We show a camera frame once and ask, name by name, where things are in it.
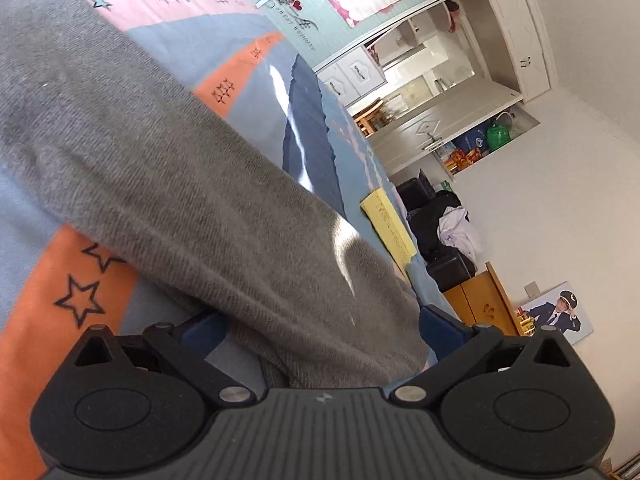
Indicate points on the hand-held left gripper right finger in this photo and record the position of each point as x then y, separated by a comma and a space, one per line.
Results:
440, 330

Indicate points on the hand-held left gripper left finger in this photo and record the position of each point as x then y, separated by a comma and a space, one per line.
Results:
207, 332

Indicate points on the grey knit pants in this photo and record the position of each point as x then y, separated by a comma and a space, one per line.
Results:
175, 160

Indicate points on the wooden cabinet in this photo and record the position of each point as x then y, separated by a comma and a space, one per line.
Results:
475, 300

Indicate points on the black armchair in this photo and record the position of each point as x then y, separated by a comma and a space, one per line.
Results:
452, 270

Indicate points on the pale lilac cloth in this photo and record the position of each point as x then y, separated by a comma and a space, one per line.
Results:
462, 235

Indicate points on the black jacket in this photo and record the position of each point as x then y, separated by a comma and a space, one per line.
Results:
425, 225

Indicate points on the yellow paper sheet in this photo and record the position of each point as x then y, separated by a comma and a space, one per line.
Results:
390, 225

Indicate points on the uniformed child photo print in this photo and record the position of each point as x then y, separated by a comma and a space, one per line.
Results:
560, 312

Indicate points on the orange snack packets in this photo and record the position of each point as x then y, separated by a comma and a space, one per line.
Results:
462, 159

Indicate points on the blue bag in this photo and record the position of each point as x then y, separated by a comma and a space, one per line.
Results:
472, 141

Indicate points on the green bag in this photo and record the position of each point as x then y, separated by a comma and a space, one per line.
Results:
499, 136

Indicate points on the white door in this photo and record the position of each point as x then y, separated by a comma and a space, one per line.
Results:
425, 125

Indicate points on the wooden chair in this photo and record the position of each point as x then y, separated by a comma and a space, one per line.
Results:
367, 120

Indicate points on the striped bed sheet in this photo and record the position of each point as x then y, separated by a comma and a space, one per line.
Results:
310, 125

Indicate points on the white drawer cabinet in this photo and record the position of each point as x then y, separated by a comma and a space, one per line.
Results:
350, 77

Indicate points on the white overhead cabinets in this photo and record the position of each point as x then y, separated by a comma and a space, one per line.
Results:
515, 25

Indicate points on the sliding-door wardrobe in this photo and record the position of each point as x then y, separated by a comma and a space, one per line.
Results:
320, 25

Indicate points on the wall outlet plate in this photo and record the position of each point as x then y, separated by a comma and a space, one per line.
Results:
532, 289

